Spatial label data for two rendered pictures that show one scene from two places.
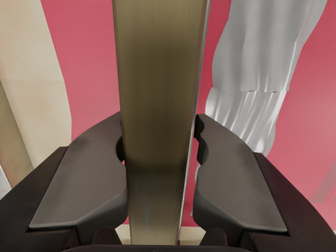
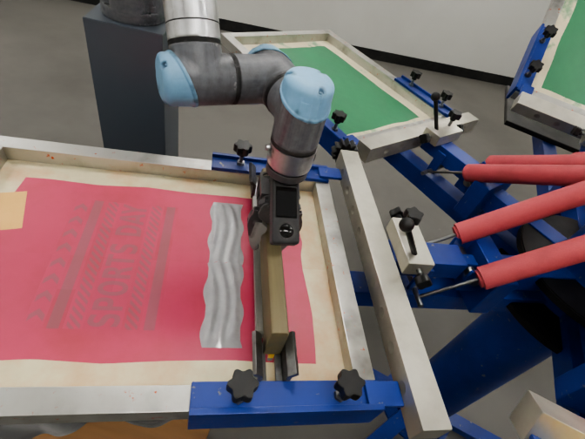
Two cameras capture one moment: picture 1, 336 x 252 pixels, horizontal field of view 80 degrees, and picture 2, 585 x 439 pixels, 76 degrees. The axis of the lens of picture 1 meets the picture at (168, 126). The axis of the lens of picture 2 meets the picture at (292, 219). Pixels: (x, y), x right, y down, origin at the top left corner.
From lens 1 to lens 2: 63 cm
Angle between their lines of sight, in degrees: 20
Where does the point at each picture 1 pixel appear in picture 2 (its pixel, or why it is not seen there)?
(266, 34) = (225, 280)
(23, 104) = (319, 260)
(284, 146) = (201, 239)
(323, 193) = (169, 212)
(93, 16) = (290, 287)
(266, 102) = (218, 258)
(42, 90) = (311, 266)
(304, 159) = (188, 232)
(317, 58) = (198, 274)
